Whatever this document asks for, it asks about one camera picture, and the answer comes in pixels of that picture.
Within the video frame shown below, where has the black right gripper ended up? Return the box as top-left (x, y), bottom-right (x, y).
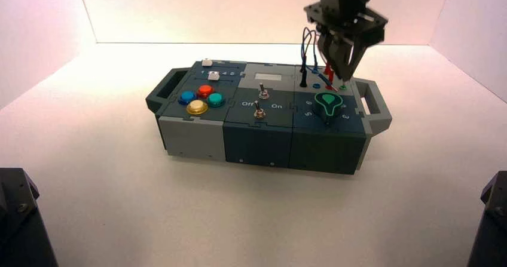
top-left (304, 0), bottom-right (388, 82)

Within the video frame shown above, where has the green outlined rotary knob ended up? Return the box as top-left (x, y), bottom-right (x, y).
top-left (313, 92), bottom-right (343, 124)

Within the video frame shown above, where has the grey and teal task box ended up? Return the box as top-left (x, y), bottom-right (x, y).
top-left (145, 60), bottom-right (393, 176)

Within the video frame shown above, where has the teal push button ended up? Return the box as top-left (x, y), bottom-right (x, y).
top-left (206, 93), bottom-right (227, 109)

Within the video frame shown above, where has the yellow push button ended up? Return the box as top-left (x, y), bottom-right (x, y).
top-left (186, 100), bottom-right (209, 116)

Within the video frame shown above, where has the blue push button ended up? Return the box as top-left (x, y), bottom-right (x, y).
top-left (178, 91), bottom-right (197, 106)

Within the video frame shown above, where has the red jumper wire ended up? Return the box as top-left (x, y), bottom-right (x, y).
top-left (322, 61), bottom-right (336, 91)

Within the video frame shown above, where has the blue jumper wire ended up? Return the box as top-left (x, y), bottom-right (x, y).
top-left (307, 29), bottom-right (337, 87)

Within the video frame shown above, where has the black jumper wire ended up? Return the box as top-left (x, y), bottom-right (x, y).
top-left (299, 27), bottom-right (314, 88)

